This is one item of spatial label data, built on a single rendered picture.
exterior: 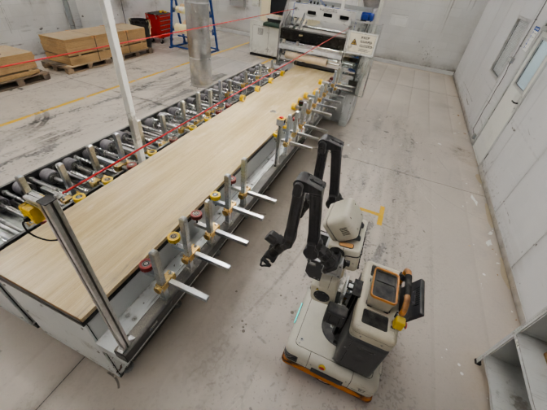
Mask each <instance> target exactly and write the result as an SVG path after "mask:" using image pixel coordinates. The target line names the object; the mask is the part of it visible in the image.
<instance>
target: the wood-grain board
mask: <svg viewBox="0 0 547 410"><path fill-rule="evenodd" d="M332 76H333V75H331V74H327V73H324V72H316V71H313V70H308V69H304V68H298V67H293V68H291V69H290V70H288V71H286V72H285V75H284V76H278V77H277V78H275V79H273V84H270V83H267V84H266V85H264V86H262V87H261V88H260V92H256V91H255V92H253V93H251V94H249V95H248V96H247V97H246V100H245V102H242V101H238V102H237V103H235V104H234V105H233V106H231V107H229V108H227V109H226V110H224V111H223V112H221V113H220V114H218V115H216V116H214V117H213V118H211V119H210V120H208V121H207V122H205V123H204V124H201V125H200V126H199V127H198V128H196V129H194V130H192V131H191V132H189V133H188V134H186V135H185V136H183V137H181V138H179V139H178V140H176V141H175V142H173V143H172V144H170V145H169V146H166V147H165V148H164V149H163V150H160V151H159V152H157V153H156V154H154V155H153V156H151V157H150V158H148V159H146V160H144V161H143V162H141V163H140V164H138V165H137V166H135V167H134V168H131V169H130V170H129V171H128V172H125V173H124V174H122V175H121V176H119V177H117V178H116V179H115V180H113V181H111V182H109V183H108V184H106V185H105V186H103V187H102V188H100V189H99V190H96V191H95V192H93V193H92V194H91V195H89V196H87V197H86V198H84V199H82V200H81V201H80V202H78V203H76V204H74V205H73V206H71V207H70V208H68V209H67V210H65V211H64V214H65V216H66V217H67V219H68V222H69V224H70V225H71V227H72V230H73V232H74V233H75V235H76V237H77V239H78V241H79V243H80V244H81V247H82V249H83V251H84V252H85V255H86V257H87V259H88V261H89V262H90V265H91V267H92V269H93V270H94V273H95V275H96V277H97V278H98V280H99V282H100V284H101V286H102V288H103V290H104V292H105V294H106V296H107V297H109V296H110V295H111V294H112V293H113V292H114V291H115V290H116V289H117V288H118V287H119V286H120V285H121V284H122V283H123V282H124V281H125V280H126V279H127V278H128V277H129V276H130V275H131V274H133V273H134V272H135V271H136V270H137V269H138V268H139V266H138V265H139V263H140V261H141V260H144V259H148V258H149V255H148V253H149V252H150V251H151V250H152V249H155V250H157V249H158V248H159V247H160V246H161V245H162V244H163V243H164V242H165V241H166V240H167V236H168V234H169V233H171V232H175V231H176V230H177V229H178V228H179V227H180V225H179V220H178V219H179V218H180V217H181V216H185V217H187V219H188V218H190V214H191V212H192V211H194V210H198V209H199V208H200V207H201V206H202V205H203V204H204V201H205V200H206V199H209V198H210V194H211V193H212V192H214V191H217V190H218V189H219V188H220V187H221V186H222V185H223V184H224V175H225V174H226V173H229V174H230V175H231V176H232V175H233V174H234V173H235V172H236V171H237V170H238V169H239V168H240V167H241V159H242V158H243V157H245V158H247V160H249V159H250V158H251V157H252V156H253V155H254V154H255V153H256V152H257V151H258V150H259V149H260V148H261V147H262V146H263V145H264V144H265V143H266V142H267V141H268V140H269V139H270V138H271V137H272V136H273V135H274V132H275V131H278V126H277V125H276V121H277V118H278V117H279V116H283V117H286V122H287V117H288V115H289V114H292V115H294V114H295V112H296V111H298V110H299V109H297V108H296V109H295V110H292V109H291V104H292V103H296V104H297V105H298V102H297V101H298V98H299V97H300V98H303V99H304V100H309V99H310V97H308V98H304V92H307V93H309V94H311V95H314V94H313V90H314V89H316V88H318V89H319V88H321V85H319V84H318V81H319V79H322V80H324V81H328V80H329V79H330V78H331V77H332ZM298 106H299V105H298ZM272 110H275V111H276V112H277V113H274V112H270V111H272ZM30 233H32V234H34V235H36V236H38V237H40V238H44V239H50V240H53V239H57V238H56V236H55V234H54V233H53V231H52V229H51V227H50V226H49V224H48V223H47V222H46V223H45V224H43V225H41V226H39V227H38V228H36V229H35V230H34V231H32V232H30ZM0 277H3V278H4V279H6V280H8V281H10V282H11V283H13V284H15V285H17V286H18V287H20V288H22V289H24V290H26V291H28V292H29V293H30V294H33V295H35V296H37V297H38V298H39V299H42V300H44V301H45V302H47V303H49V304H50V305H52V306H54V307H56V308H58V309H59V310H61V311H63V312H65V313H67V314H68V315H70V316H72V317H74V318H76V319H78V320H79V321H81V322H84V321H85V320H86V319H87V318H88V317H89V316H90V315H91V314H92V313H93V312H94V311H95V310H96V309H97V308H96V306H95V304H94V302H93V300H92V298H91V297H90V295H89V293H88V292H87V290H86V288H85V287H84V285H83V283H82V281H81V279H80V278H79V276H78V275H77V272H76V270H75V269H74V267H73V266H72V264H71V262H70V260H69V259H68V257H67V255H66V254H65V252H64V250H63V248H62V247H61V245H60V244H59V241H53V242H48V241H44V240H41V239H39V238H35V237H33V236H32V235H30V234H29V233H28V234H27V235H25V236H23V237H22V238H21V239H19V240H17V241H16V242H14V243H12V244H11V245H10V246H8V247H6V248H5V249H3V250H1V251H0Z"/></svg>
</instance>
